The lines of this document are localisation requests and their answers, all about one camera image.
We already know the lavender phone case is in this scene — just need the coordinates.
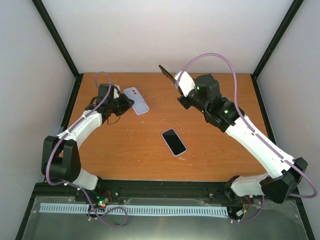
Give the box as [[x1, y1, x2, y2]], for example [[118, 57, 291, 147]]
[[123, 87, 150, 116]]

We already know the black smartphone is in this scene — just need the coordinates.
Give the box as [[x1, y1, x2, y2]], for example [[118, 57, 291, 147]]
[[158, 64, 176, 85]]

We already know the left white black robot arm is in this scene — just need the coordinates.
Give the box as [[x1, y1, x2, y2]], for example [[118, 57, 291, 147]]
[[41, 84, 135, 202]]

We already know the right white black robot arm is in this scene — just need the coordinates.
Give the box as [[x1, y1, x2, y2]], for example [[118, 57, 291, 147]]
[[173, 72, 308, 204]]

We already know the phone in lavender case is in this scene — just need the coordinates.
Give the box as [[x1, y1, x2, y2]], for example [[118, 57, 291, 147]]
[[161, 128, 187, 157]]

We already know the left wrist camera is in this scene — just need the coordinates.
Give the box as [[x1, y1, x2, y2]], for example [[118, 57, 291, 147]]
[[112, 84, 121, 99]]

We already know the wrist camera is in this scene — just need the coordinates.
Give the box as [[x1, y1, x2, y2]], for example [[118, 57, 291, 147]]
[[112, 84, 121, 99], [173, 71, 196, 97]]

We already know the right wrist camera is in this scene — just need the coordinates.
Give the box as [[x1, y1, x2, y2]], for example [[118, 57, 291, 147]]
[[173, 71, 196, 97]]

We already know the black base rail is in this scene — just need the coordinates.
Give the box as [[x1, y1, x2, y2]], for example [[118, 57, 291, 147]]
[[32, 179, 241, 207]]

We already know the black frame post left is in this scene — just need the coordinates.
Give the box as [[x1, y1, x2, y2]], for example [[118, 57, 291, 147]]
[[15, 0, 84, 240]]

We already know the black frame post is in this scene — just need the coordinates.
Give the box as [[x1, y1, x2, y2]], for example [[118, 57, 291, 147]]
[[251, 0, 316, 240], [15, 0, 84, 240]]

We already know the light blue cable duct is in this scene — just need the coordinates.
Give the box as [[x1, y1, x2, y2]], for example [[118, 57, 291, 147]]
[[39, 203, 228, 218]]

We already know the black frame post right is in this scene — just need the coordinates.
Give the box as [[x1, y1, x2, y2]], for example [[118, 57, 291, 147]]
[[251, 0, 316, 240]]

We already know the metal base plate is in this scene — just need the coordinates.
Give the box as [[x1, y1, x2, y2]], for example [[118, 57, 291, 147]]
[[22, 196, 314, 240]]

